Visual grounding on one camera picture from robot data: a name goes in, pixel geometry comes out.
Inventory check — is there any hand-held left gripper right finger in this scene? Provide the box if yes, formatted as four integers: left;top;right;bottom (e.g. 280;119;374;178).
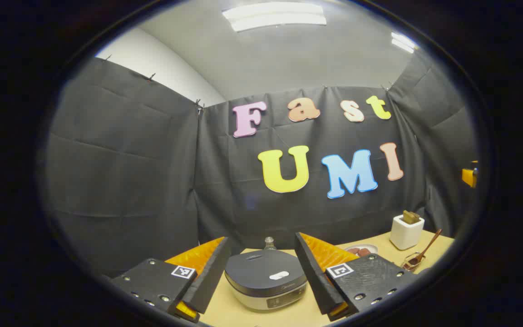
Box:
294;232;419;322

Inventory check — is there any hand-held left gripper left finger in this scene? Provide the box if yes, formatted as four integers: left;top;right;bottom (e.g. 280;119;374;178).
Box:
109;236;232;324

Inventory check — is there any grey rice cooker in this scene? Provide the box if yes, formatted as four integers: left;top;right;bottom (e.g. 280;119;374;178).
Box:
224;249;308;312

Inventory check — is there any brown wooden spoon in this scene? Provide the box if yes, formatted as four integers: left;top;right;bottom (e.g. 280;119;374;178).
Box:
407;229;443;268

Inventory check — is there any white round plate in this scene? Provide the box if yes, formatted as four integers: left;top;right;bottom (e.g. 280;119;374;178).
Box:
345;244;379;258

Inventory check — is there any white toaster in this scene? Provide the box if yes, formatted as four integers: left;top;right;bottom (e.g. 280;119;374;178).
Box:
390;214;425;251

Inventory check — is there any black backdrop cloth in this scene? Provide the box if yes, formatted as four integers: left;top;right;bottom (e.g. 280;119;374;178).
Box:
44;50;480;278

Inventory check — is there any small ceiling light panel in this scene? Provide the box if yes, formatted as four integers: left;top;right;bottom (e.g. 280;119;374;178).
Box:
391;32;419;54

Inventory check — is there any large ceiling light panel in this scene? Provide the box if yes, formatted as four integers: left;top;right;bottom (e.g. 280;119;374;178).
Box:
222;2;327;33

